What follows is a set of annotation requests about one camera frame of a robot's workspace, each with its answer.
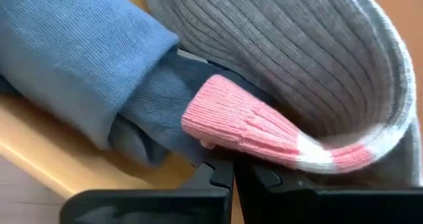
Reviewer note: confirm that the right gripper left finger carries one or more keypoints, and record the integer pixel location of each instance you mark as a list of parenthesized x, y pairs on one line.
[(148, 205)]

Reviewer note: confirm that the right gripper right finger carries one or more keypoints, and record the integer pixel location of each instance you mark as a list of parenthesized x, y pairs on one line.
[(330, 207)]

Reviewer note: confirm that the grey pink striped sock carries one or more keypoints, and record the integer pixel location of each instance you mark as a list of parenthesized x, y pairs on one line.
[(297, 52)]

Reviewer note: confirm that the blue sock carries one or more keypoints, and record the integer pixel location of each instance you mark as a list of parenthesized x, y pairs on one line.
[(66, 52)]

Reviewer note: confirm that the orange plastic tray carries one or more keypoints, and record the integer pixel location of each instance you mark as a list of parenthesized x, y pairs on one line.
[(49, 144)]

